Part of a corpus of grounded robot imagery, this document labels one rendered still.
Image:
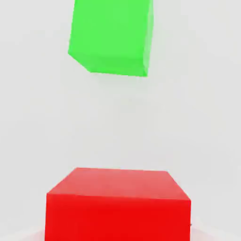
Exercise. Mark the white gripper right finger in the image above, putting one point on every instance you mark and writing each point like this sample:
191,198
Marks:
194,236

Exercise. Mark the small red cube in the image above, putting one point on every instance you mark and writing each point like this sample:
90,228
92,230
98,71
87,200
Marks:
117,216

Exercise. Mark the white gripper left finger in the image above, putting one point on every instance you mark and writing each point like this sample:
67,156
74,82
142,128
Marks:
40,237

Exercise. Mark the small green cube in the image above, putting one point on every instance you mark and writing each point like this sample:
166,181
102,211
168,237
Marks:
109,35

